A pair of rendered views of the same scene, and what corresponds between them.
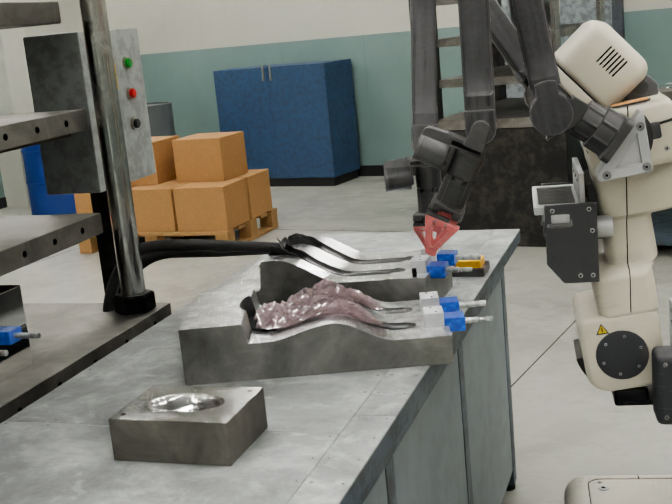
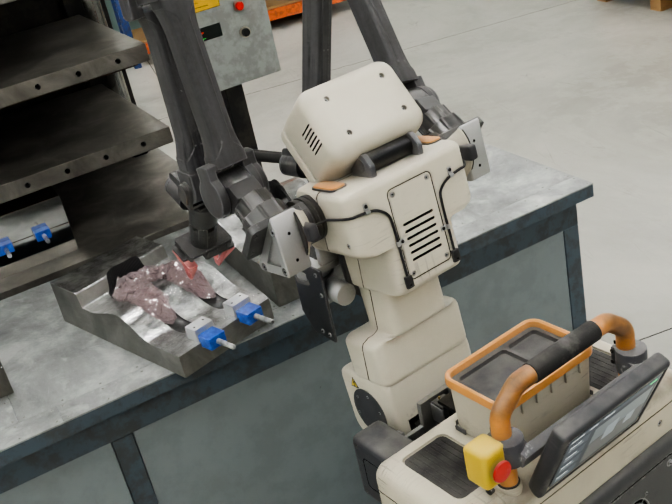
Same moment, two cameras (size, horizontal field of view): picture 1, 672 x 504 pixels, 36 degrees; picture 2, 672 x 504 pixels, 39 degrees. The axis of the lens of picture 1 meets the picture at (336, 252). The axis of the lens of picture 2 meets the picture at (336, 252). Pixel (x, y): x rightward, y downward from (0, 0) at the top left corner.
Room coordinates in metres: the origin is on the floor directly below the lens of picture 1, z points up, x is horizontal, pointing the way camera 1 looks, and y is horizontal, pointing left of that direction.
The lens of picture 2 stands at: (0.92, -1.71, 1.87)
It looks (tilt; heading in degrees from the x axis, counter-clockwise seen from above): 26 degrees down; 48
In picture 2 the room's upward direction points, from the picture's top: 13 degrees counter-clockwise
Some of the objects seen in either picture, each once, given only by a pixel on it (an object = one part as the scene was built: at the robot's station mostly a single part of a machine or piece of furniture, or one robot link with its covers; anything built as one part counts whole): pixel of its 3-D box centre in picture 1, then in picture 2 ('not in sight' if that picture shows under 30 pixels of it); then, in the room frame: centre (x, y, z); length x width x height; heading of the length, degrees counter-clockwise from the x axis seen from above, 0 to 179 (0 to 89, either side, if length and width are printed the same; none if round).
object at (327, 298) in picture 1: (318, 304); (156, 283); (1.94, 0.04, 0.90); 0.26 x 0.18 x 0.08; 88
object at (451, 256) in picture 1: (451, 257); not in sight; (2.26, -0.26, 0.89); 0.13 x 0.05 x 0.05; 71
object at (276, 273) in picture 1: (333, 274); (276, 229); (2.30, 0.01, 0.87); 0.50 x 0.26 x 0.14; 71
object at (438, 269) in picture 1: (442, 269); not in sight; (2.15, -0.23, 0.89); 0.13 x 0.05 x 0.05; 71
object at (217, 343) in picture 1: (318, 326); (158, 300); (1.94, 0.05, 0.86); 0.50 x 0.26 x 0.11; 88
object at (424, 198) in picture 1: (430, 202); not in sight; (2.27, -0.22, 1.02); 0.10 x 0.07 x 0.07; 161
